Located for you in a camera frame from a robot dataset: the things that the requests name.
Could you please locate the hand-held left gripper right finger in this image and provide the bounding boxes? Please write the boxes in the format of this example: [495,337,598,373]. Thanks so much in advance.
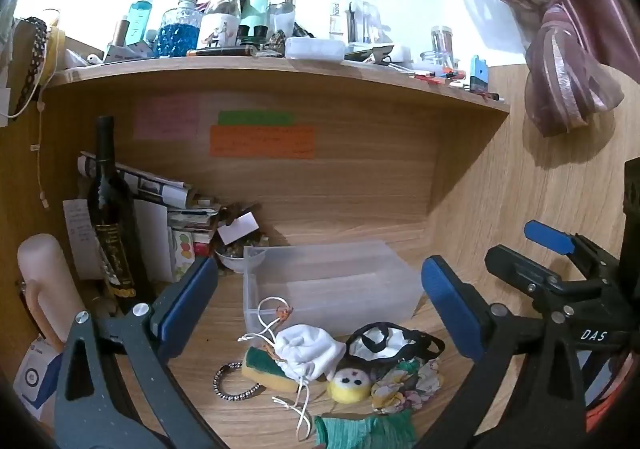
[415,255,586,449]

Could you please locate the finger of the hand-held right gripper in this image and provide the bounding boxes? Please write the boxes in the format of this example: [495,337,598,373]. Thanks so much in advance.
[524,220,608,275]
[484,244,566,302]

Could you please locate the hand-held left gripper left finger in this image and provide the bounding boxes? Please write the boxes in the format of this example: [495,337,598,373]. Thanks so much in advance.
[54,256,221,449]

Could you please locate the black white face mask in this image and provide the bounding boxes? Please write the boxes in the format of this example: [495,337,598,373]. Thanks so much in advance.
[345,322,446,363]

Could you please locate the beaded bracelet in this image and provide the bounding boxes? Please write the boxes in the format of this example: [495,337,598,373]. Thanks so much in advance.
[213,363,262,401]

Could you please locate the floral cloth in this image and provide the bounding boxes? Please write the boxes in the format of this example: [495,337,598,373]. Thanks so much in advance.
[371,358,445,415]

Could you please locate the yellow green sponge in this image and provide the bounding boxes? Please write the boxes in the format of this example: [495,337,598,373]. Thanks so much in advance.
[241,346,299,395]

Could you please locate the clear plastic storage box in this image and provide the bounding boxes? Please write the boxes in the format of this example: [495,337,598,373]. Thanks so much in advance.
[243,239,426,336]

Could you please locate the yellow plush ball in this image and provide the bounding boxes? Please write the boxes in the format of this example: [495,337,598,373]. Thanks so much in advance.
[327,363,372,404]

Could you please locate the white drawstring pouch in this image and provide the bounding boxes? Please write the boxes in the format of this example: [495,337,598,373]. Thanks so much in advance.
[237,296,347,441]

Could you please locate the green knit sock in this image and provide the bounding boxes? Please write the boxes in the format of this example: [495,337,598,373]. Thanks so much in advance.
[314,414,417,449]

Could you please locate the fruit print box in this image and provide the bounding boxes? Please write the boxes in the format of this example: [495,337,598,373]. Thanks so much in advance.
[169,229,197,281]

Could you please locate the small bowl of stones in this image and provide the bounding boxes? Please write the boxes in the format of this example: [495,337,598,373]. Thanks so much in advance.
[214,241,253,276]

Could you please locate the white paper sheet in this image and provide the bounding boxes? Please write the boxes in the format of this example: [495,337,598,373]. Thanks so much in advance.
[132,199,174,283]

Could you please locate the stack of books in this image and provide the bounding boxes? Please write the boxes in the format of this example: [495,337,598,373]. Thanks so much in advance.
[167,198,223,236]

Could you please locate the white card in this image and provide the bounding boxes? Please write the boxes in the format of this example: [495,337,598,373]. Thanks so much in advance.
[217,212,260,245]

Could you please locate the dark wine bottle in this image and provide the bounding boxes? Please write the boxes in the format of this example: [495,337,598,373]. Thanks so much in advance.
[87,116,157,316]

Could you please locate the white handwritten paper slip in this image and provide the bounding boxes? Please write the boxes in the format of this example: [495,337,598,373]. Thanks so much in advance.
[63,199,103,281]

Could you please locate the rolled newspaper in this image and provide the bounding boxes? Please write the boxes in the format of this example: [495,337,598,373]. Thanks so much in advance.
[76,151,194,211]

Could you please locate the pale pink flask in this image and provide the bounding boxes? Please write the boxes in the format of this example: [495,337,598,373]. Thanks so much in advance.
[17,233,87,351]

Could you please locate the blue white box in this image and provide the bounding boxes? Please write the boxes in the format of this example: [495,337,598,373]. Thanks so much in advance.
[13,335,65,421]

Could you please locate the blue white sharpener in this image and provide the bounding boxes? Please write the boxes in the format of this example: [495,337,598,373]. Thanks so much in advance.
[469,54,489,93]

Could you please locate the orange paper note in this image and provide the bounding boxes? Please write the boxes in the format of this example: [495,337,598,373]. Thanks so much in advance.
[209,125,317,160]

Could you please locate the pink paper note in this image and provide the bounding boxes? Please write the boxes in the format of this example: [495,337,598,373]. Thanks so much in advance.
[133,96,201,140]

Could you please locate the green paper note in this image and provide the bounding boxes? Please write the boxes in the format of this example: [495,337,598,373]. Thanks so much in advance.
[218,111,294,126]

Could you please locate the pink striped curtain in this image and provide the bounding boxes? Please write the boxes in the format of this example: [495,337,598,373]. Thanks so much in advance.
[434,0,640,138]

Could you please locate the small glass jar with lid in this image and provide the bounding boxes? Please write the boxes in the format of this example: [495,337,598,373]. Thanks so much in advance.
[430,26,456,63]

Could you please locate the wooden shelf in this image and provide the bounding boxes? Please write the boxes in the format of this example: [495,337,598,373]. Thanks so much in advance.
[42,54,511,114]

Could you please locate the black binder clip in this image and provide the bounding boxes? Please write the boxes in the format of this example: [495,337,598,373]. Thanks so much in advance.
[344,44,397,66]

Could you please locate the dark pen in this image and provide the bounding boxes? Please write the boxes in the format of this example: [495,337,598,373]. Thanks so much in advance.
[187,44,257,58]

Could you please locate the glass bottle with blue beads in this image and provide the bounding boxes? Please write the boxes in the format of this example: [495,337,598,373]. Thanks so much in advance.
[156,0,204,58]

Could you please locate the tall corked glass bottle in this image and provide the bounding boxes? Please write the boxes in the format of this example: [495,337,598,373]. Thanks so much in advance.
[207,0,244,50]

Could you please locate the teal bottle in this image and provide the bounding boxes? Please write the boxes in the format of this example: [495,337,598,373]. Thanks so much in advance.
[127,0,153,46]

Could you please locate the clear acrylic organiser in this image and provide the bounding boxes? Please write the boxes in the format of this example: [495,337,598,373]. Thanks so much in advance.
[329,0,387,46]

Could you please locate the white plastic container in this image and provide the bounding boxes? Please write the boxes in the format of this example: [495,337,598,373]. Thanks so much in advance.
[284,36,347,60]

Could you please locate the woven basket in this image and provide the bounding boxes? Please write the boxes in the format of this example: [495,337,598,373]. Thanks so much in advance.
[10,9,67,121]

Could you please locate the green white bottle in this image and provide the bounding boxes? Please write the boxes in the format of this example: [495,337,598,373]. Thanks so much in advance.
[238,0,271,43]

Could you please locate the clear glass jar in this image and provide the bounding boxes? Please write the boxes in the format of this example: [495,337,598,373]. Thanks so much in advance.
[267,0,297,38]

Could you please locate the white cord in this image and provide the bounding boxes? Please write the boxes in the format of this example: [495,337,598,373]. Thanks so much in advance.
[31,96,52,211]

